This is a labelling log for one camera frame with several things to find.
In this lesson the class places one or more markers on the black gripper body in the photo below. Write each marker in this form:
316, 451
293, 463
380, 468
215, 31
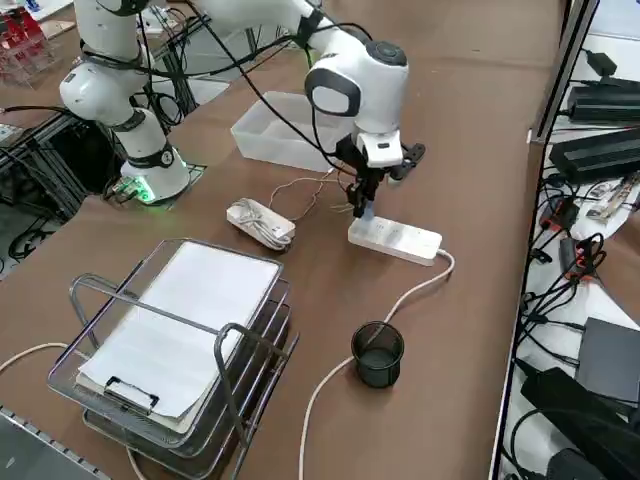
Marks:
352, 155

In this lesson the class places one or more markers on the white Apple phone charger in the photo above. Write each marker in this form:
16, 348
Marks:
369, 212

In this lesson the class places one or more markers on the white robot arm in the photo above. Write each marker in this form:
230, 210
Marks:
380, 85

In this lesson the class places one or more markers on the long white power strip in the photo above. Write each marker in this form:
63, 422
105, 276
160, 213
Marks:
400, 242

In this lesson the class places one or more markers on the white power strip with USB ports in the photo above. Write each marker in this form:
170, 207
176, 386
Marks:
237, 217

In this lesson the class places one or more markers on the long black power adapter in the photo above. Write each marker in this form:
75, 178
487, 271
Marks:
605, 100
595, 150

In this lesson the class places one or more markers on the small black power adapter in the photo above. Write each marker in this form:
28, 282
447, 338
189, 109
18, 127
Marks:
602, 62

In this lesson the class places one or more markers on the clear plastic bin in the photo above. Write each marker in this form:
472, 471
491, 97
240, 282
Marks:
280, 135

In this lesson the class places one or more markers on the black mesh pen cup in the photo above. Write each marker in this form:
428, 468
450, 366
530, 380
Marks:
377, 360

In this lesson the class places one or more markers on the clipboard with white paper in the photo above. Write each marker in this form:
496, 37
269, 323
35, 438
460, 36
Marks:
190, 310

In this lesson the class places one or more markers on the grey flat box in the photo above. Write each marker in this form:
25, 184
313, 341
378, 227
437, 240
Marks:
612, 360

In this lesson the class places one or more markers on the large black device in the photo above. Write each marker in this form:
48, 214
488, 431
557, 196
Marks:
575, 415

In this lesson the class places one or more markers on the red clear acrylic shelf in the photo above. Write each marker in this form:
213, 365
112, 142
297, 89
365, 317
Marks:
22, 55

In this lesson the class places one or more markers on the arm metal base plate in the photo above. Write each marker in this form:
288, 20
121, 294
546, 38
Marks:
192, 172

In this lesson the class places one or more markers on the aluminium table frame bar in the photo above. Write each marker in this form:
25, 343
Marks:
555, 90

